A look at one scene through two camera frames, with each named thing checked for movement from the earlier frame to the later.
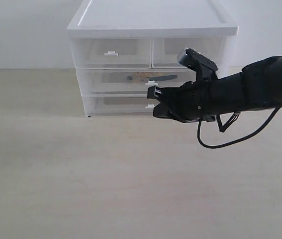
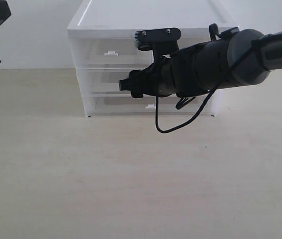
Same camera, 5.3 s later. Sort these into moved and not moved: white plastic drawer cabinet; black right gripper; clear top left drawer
Moved: black right gripper
Not moved: white plastic drawer cabinet; clear top left drawer
